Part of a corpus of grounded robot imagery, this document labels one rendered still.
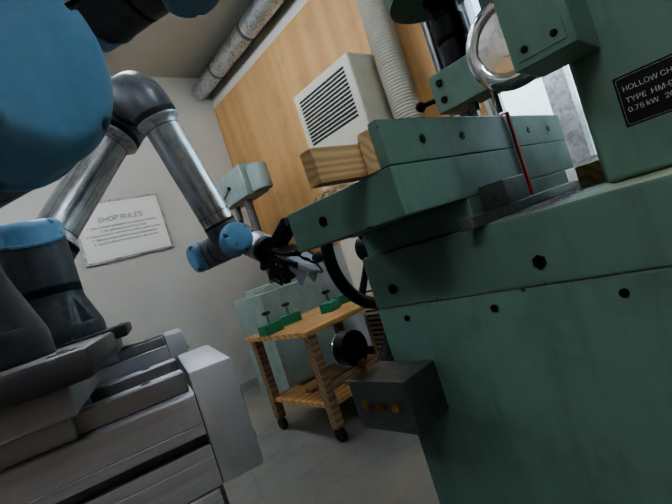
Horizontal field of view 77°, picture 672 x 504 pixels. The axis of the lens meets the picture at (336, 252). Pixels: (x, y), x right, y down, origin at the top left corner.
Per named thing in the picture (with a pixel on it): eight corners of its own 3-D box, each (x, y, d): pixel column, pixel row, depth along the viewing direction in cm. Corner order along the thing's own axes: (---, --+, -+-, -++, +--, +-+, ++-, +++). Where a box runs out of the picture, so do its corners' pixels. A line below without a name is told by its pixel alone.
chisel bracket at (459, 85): (460, 122, 80) (447, 80, 80) (534, 86, 70) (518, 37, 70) (440, 123, 75) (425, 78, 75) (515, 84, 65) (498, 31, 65)
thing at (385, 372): (390, 404, 74) (376, 360, 74) (449, 408, 65) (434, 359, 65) (359, 428, 69) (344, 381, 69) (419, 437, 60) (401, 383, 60)
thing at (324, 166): (519, 153, 85) (513, 134, 85) (529, 149, 84) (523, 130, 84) (310, 189, 47) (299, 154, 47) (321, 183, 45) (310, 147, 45)
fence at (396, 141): (558, 142, 90) (550, 117, 90) (566, 139, 88) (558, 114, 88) (380, 169, 49) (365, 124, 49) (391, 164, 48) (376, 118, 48)
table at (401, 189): (451, 207, 111) (444, 186, 111) (574, 166, 89) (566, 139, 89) (263, 265, 70) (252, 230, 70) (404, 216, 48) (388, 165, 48)
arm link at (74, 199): (-23, 279, 76) (119, 65, 97) (-17, 288, 87) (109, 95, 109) (50, 304, 81) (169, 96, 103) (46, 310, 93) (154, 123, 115)
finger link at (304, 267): (321, 290, 97) (295, 276, 103) (322, 266, 95) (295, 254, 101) (310, 294, 95) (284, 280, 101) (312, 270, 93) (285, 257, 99)
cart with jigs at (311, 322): (356, 379, 270) (325, 284, 269) (427, 382, 227) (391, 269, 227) (273, 433, 226) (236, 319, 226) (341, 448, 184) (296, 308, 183)
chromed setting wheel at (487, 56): (486, 107, 62) (460, 26, 62) (577, 62, 53) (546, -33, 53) (477, 107, 60) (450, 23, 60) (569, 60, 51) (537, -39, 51)
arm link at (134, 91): (154, 44, 92) (268, 240, 99) (142, 71, 100) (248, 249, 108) (101, 54, 85) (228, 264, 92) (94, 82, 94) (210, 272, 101)
